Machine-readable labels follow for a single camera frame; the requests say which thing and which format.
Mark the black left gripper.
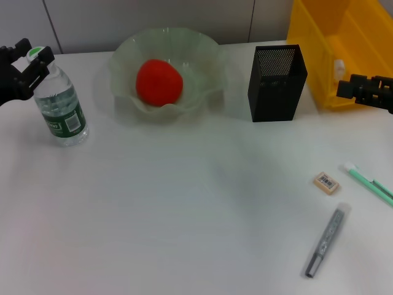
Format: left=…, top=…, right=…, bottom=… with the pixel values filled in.
left=0, top=38, right=55, bottom=106

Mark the clear water bottle green label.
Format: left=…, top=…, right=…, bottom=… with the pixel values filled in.
left=26, top=45, right=90, bottom=147

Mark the green pen white tip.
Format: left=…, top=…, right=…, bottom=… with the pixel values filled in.
left=340, top=162, right=393, bottom=207

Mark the orange-red round fruit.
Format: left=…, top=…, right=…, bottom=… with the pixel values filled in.
left=136, top=58, right=184, bottom=108

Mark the black mesh pen holder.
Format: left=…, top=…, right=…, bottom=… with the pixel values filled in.
left=247, top=44, right=309, bottom=123

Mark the beige eraser with barcode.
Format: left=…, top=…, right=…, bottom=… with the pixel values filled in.
left=313, top=171, right=341, bottom=195

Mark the grey pen in clear sleeve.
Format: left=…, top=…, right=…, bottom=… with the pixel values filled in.
left=305, top=202, right=352, bottom=279

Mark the pale green glass fruit bowl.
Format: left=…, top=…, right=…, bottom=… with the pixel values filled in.
left=109, top=26, right=230, bottom=125

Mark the yellow plastic bin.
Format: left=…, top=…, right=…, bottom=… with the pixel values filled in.
left=286, top=0, right=393, bottom=109

